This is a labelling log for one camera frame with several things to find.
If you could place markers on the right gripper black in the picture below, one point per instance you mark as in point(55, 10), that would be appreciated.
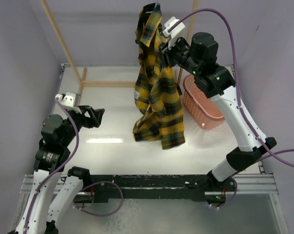
point(167, 53)

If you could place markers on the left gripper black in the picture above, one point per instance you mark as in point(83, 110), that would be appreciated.
point(94, 121)

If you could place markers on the yellow black plaid shirt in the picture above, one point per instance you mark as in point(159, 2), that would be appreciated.
point(156, 95)

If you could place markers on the blue wire hanger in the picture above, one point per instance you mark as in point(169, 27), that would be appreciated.
point(151, 7)

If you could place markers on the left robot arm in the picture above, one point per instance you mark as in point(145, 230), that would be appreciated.
point(44, 210)

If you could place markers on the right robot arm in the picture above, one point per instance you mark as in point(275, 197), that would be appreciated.
point(216, 82)

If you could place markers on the wooden clothes rack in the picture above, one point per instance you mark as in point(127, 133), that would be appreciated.
point(114, 84)

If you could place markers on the pink plastic basket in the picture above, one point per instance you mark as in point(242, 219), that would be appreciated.
point(206, 114)

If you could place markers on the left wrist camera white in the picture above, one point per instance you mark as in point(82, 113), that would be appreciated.
point(69, 100)

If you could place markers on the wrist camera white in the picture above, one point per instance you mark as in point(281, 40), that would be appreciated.
point(172, 32)
point(69, 100)

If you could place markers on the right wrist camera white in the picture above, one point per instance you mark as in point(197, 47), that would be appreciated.
point(172, 32)

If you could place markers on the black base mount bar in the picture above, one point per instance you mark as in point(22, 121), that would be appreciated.
point(196, 188)

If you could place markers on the aluminium rail frame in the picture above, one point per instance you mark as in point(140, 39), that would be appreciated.
point(110, 152)

